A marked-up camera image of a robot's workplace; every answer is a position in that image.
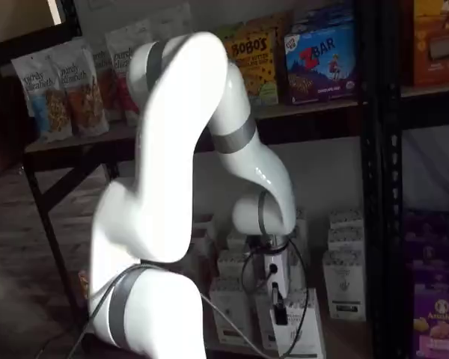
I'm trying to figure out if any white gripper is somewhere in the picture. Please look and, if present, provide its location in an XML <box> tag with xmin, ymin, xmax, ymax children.
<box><xmin>263</xmin><ymin>253</ymin><xmax>290</xmax><ymax>326</ymax></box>

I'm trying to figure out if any white box green strip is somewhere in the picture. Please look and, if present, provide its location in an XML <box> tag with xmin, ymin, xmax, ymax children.
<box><xmin>329</xmin><ymin>208</ymin><xmax>364</xmax><ymax>230</ymax></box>
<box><xmin>323</xmin><ymin>249</ymin><xmax>366</xmax><ymax>322</ymax></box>
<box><xmin>278</xmin><ymin>288</ymin><xmax>328</xmax><ymax>358</ymax></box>
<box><xmin>328</xmin><ymin>226</ymin><xmax>364</xmax><ymax>254</ymax></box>

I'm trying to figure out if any white box orange strip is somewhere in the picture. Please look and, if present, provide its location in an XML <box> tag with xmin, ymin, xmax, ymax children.
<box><xmin>217</xmin><ymin>249</ymin><xmax>248</xmax><ymax>281</ymax></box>
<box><xmin>209</xmin><ymin>277</ymin><xmax>253</xmax><ymax>346</ymax></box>
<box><xmin>225</xmin><ymin>228</ymin><xmax>248</xmax><ymax>253</ymax></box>

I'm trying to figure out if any wooden shelf board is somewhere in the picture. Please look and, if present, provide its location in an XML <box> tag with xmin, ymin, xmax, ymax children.
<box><xmin>85</xmin><ymin>209</ymin><xmax>366</xmax><ymax>359</ymax></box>
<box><xmin>400</xmin><ymin>84</ymin><xmax>449</xmax><ymax>99</ymax></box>
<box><xmin>24</xmin><ymin>99</ymin><xmax>361</xmax><ymax>154</ymax></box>

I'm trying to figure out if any purple Annie's snack box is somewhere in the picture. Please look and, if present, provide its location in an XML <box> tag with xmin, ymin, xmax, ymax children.
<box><xmin>412</xmin><ymin>283</ymin><xmax>449</xmax><ymax>359</ymax></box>
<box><xmin>406</xmin><ymin>257</ymin><xmax>449</xmax><ymax>289</ymax></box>
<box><xmin>403</xmin><ymin>209</ymin><xmax>449</xmax><ymax>263</ymax></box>

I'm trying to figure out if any green Nature's Path oatmeal box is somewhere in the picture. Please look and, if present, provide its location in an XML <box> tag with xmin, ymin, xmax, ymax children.
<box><xmin>78</xmin><ymin>269</ymin><xmax>91</xmax><ymax>298</ymax></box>

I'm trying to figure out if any yellow Bobo's peanut butter box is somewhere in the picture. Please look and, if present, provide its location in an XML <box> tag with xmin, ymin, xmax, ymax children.
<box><xmin>224</xmin><ymin>29</ymin><xmax>280</xmax><ymax>108</ymax></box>

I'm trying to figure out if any blue ZBar box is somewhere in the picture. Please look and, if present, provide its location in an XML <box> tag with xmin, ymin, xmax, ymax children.
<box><xmin>284</xmin><ymin>19</ymin><xmax>358</xmax><ymax>106</ymax></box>
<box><xmin>291</xmin><ymin>2</ymin><xmax>355</xmax><ymax>28</ymax></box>

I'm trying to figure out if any green Bobo's box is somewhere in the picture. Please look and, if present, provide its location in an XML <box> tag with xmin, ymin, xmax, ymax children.
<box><xmin>214</xmin><ymin>22</ymin><xmax>245</xmax><ymax>39</ymax></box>

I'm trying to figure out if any orange snack box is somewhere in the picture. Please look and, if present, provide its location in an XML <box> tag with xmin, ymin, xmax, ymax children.
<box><xmin>412</xmin><ymin>0</ymin><xmax>449</xmax><ymax>88</ymax></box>

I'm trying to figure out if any red label granola bag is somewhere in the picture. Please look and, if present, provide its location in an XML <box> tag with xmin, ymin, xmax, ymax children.
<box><xmin>104</xmin><ymin>27</ymin><xmax>141</xmax><ymax>126</ymax></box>

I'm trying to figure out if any orange label granola bag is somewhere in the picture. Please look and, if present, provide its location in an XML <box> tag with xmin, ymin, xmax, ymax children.
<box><xmin>46</xmin><ymin>38</ymin><xmax>110</xmax><ymax>138</ymax></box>

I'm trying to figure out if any white granola bag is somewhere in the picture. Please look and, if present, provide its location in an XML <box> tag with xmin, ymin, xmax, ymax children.
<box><xmin>149</xmin><ymin>9</ymin><xmax>177</xmax><ymax>43</ymax></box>
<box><xmin>91</xmin><ymin>47</ymin><xmax>115</xmax><ymax>123</ymax></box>
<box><xmin>171</xmin><ymin>1</ymin><xmax>193</xmax><ymax>37</ymax></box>

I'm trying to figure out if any blue label granola bag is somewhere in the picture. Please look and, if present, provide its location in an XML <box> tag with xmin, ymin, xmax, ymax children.
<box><xmin>10</xmin><ymin>53</ymin><xmax>74</xmax><ymax>145</ymax></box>

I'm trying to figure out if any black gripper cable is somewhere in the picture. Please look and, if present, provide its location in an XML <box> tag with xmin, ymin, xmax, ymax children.
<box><xmin>240</xmin><ymin>237</ymin><xmax>308</xmax><ymax>357</ymax></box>

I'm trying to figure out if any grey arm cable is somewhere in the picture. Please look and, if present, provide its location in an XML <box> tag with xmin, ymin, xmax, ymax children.
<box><xmin>69</xmin><ymin>265</ymin><xmax>271</xmax><ymax>359</ymax></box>

